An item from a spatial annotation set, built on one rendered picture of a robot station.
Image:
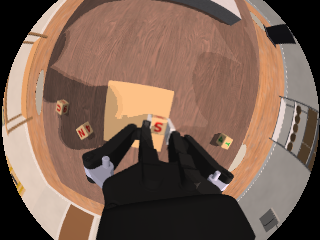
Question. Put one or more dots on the peach flat mat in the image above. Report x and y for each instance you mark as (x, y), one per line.
(128, 103)

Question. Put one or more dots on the tan letter block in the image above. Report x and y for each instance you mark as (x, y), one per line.
(84, 130)
(224, 141)
(159, 124)
(62, 107)

